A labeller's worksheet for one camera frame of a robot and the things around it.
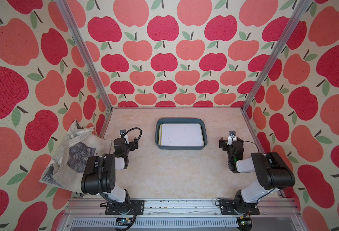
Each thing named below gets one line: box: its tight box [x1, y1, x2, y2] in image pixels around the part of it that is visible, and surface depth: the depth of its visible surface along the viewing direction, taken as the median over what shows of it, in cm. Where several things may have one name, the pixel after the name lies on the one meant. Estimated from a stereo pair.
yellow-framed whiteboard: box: [158, 123, 205, 147], surface depth 104 cm
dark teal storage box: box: [155, 117, 208, 151], surface depth 103 cm
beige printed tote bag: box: [39, 119, 113, 194], surface depth 74 cm
